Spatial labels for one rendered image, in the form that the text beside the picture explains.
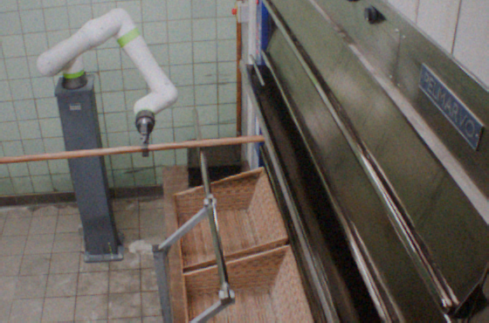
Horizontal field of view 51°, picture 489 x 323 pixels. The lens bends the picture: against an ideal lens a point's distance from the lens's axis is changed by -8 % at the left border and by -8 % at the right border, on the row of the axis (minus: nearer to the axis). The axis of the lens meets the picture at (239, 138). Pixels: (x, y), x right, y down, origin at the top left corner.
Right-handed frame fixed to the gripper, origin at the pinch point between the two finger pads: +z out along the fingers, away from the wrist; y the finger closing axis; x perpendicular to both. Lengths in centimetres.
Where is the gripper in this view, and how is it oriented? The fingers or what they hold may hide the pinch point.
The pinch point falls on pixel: (145, 147)
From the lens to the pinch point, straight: 237.9
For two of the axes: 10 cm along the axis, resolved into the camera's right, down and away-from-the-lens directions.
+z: 1.5, 5.2, -8.4
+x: -9.9, 0.8, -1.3
